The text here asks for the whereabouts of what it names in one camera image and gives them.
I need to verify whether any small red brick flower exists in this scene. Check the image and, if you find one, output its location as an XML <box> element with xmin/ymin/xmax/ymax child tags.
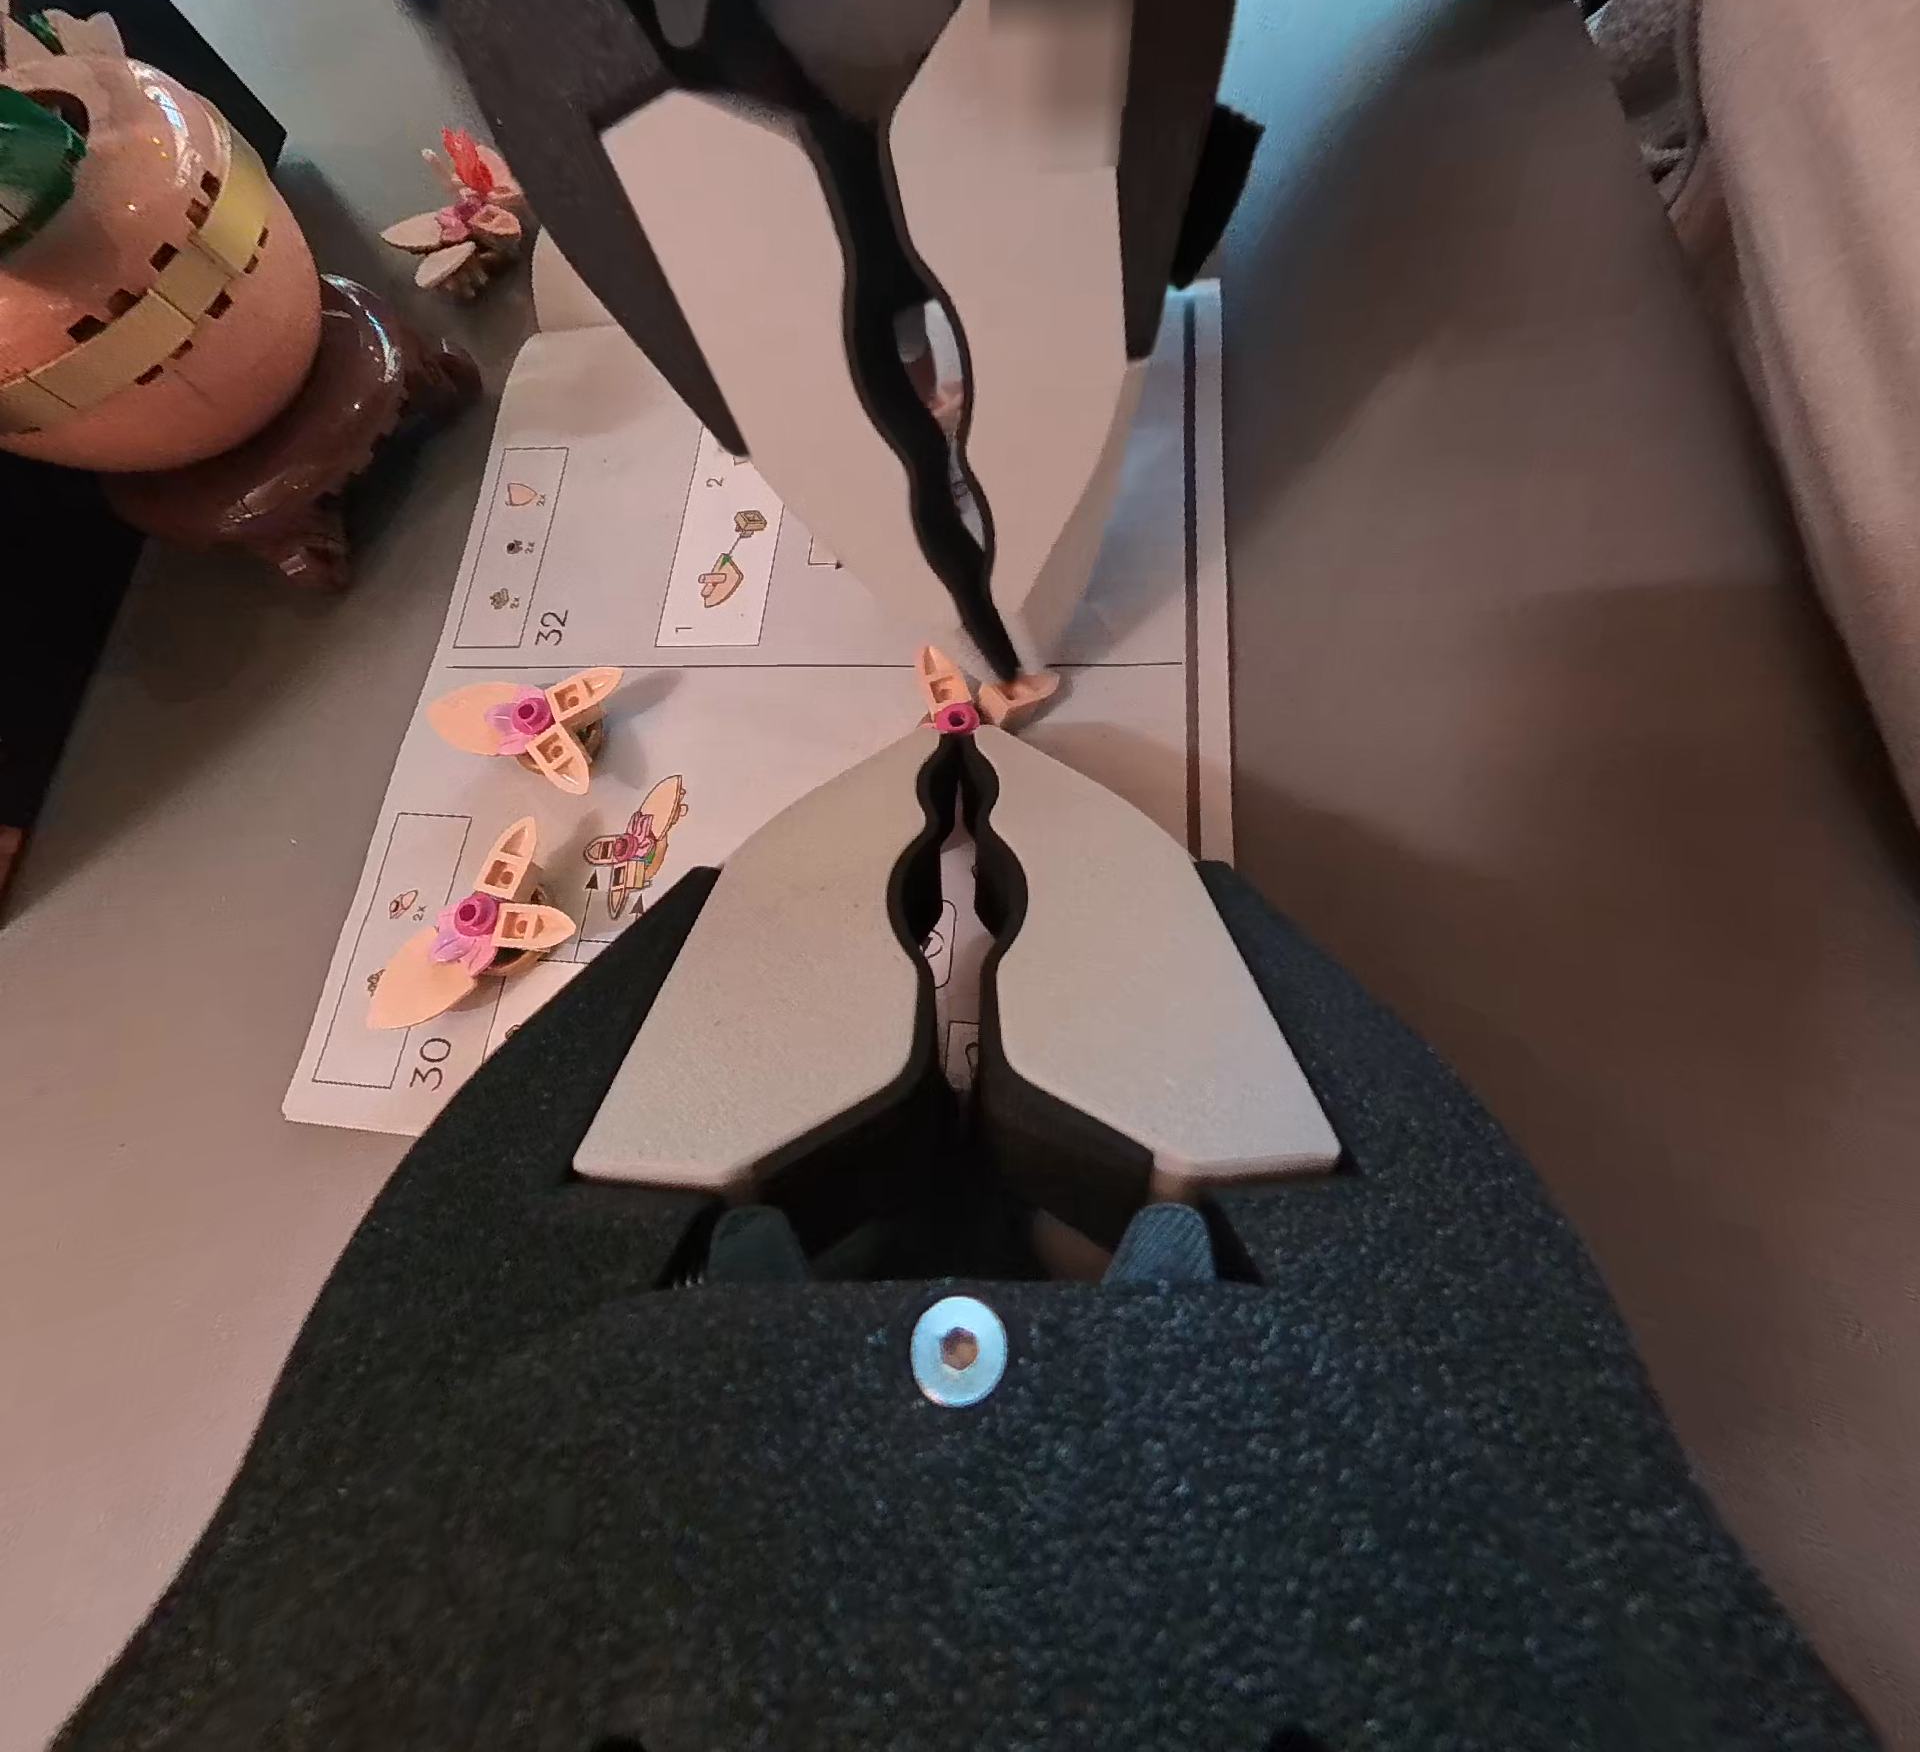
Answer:
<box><xmin>380</xmin><ymin>124</ymin><xmax>527</xmax><ymax>301</ymax></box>

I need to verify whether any peach pink brick flower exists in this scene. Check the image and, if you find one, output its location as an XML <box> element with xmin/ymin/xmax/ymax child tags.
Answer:
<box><xmin>363</xmin><ymin>816</ymin><xmax>578</xmax><ymax>1030</ymax></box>
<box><xmin>912</xmin><ymin>645</ymin><xmax>1062</xmax><ymax>738</ymax></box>
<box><xmin>428</xmin><ymin>664</ymin><xmax>626</xmax><ymax>793</ymax></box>

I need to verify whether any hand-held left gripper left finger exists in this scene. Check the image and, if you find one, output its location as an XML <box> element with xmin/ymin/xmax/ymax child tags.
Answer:
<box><xmin>574</xmin><ymin>735</ymin><xmax>967</xmax><ymax>1192</ymax></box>

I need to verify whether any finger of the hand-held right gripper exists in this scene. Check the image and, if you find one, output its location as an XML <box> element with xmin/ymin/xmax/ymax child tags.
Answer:
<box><xmin>599</xmin><ymin>87</ymin><xmax>1024</xmax><ymax>677</ymax></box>
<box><xmin>892</xmin><ymin>0</ymin><xmax>1158</xmax><ymax>650</ymax></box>

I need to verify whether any pink cream brick pot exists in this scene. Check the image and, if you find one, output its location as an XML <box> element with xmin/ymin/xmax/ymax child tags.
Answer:
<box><xmin>0</xmin><ymin>0</ymin><xmax>324</xmax><ymax>471</ymax></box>

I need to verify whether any paper instruction sheet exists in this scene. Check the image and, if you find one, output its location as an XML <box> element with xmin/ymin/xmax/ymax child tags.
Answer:
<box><xmin>282</xmin><ymin>282</ymin><xmax>1235</xmax><ymax>1134</ymax></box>

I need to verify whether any brown glossy brick stand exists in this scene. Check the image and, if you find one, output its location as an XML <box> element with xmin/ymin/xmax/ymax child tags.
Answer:
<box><xmin>104</xmin><ymin>269</ymin><xmax>483</xmax><ymax>595</ymax></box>

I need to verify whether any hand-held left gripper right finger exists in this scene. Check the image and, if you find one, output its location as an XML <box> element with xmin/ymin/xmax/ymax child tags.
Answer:
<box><xmin>972</xmin><ymin>735</ymin><xmax>1342</xmax><ymax>1188</ymax></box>

